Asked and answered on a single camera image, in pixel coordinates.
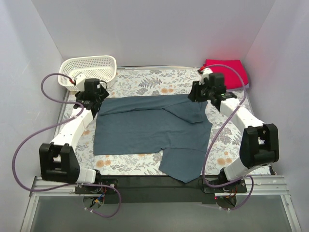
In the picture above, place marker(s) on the aluminium frame rail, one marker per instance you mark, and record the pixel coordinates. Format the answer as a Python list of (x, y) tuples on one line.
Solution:
[(162, 204)]

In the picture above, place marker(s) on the dark teal t shirt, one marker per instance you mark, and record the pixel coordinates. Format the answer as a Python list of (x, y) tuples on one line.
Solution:
[(169, 123)]

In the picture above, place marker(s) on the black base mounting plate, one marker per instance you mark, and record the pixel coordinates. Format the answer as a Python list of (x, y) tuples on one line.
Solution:
[(165, 189)]

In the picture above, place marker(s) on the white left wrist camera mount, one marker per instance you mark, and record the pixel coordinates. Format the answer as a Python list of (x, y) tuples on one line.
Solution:
[(79, 80)]

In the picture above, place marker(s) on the folded red t shirt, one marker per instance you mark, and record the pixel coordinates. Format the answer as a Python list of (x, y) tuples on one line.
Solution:
[(232, 81)]

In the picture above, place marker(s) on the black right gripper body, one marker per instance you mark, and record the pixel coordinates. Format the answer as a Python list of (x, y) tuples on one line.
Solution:
[(194, 93)]

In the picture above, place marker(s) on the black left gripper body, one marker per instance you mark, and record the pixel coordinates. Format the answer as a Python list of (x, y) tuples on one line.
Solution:
[(102, 94)]

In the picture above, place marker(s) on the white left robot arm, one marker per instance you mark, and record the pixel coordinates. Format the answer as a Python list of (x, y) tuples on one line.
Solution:
[(58, 160)]

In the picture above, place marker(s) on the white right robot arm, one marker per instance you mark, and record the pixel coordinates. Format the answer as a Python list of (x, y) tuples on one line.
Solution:
[(259, 144)]

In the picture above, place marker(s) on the white perforated plastic basket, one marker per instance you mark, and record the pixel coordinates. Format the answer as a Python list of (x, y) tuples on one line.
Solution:
[(101, 67)]

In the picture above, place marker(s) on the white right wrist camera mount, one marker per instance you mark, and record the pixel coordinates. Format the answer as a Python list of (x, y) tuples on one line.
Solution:
[(204, 73)]

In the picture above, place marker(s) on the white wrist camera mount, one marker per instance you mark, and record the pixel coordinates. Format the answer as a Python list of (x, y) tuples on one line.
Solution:
[(204, 73), (79, 80)]

